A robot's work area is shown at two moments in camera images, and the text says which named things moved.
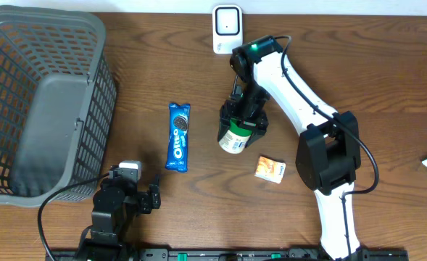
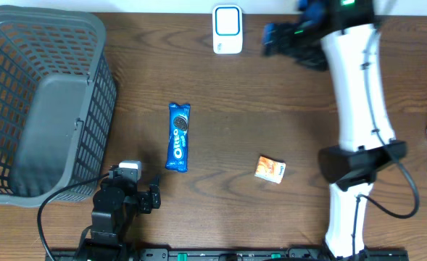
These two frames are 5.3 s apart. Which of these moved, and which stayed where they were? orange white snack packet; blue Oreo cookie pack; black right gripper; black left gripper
Moved: black right gripper
Stayed: blue Oreo cookie pack; black left gripper; orange white snack packet
